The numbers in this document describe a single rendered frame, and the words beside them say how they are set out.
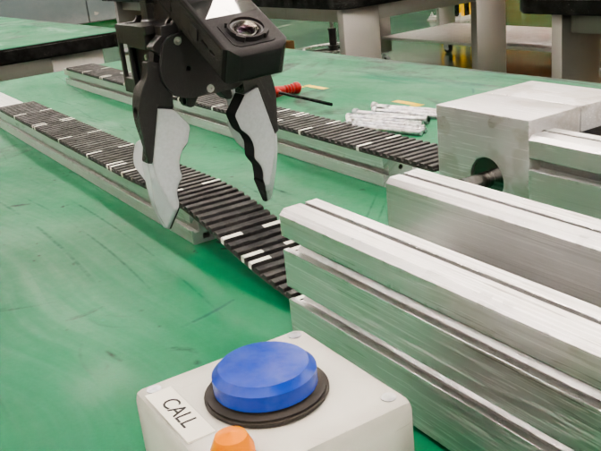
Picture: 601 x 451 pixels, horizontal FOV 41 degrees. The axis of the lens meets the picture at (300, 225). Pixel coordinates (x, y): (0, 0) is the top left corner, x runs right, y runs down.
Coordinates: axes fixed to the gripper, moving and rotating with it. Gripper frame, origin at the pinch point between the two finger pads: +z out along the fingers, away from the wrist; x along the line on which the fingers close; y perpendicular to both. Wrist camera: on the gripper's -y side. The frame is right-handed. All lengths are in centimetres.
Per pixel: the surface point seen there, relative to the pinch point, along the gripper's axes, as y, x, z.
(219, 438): -33.1, 16.4, -3.8
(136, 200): 13.8, 2.0, 2.4
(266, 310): -12.5, 3.7, 3.3
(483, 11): 189, -211, 19
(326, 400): -32.0, 11.5, -2.7
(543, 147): -19.3, -14.0, -4.6
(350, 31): 189, -146, 17
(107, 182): 21.3, 2.0, 2.3
